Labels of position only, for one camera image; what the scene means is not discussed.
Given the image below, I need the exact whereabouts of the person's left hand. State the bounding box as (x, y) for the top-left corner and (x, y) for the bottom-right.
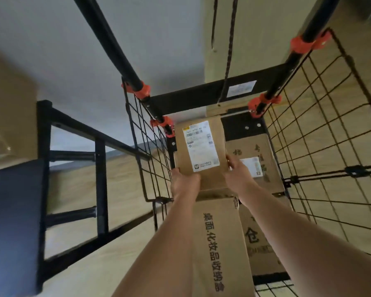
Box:
(170, 168), (202, 202)

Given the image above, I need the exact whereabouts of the person's right hand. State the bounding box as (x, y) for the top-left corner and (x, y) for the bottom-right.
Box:
(224, 153), (261, 199)

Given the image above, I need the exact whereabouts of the large box with right label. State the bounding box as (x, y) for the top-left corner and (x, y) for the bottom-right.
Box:
(196, 132), (286, 202)

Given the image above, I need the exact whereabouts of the large box with label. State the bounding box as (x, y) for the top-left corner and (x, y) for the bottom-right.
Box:
(238, 194), (291, 277)
(196, 132), (286, 202)

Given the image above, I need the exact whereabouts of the small box yellow-tag label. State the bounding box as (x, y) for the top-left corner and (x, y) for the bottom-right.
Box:
(173, 115), (231, 192)

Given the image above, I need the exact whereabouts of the long cosmetics organiser box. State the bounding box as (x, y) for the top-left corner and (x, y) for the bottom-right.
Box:
(190, 196), (256, 297)

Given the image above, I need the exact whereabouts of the large box with left label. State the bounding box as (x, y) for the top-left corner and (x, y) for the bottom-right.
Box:
(238, 194), (291, 277)

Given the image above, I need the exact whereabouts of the black wire mesh cart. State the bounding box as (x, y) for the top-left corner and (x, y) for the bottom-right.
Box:
(71, 0), (371, 297)

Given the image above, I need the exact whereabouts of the small brown cardboard box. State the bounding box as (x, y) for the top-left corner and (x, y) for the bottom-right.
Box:
(0, 43), (40, 174)

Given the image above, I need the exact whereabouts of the person's left forearm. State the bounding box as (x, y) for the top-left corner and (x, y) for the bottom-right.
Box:
(111, 194), (202, 297)

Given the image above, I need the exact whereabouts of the person's right forearm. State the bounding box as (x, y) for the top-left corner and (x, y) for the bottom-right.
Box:
(242, 184), (371, 297)

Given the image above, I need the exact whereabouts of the beige cabinet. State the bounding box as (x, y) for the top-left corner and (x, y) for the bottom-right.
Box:
(201, 0), (328, 118)

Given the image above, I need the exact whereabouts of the black low metal table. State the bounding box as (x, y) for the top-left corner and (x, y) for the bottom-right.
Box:
(0, 100), (154, 297)

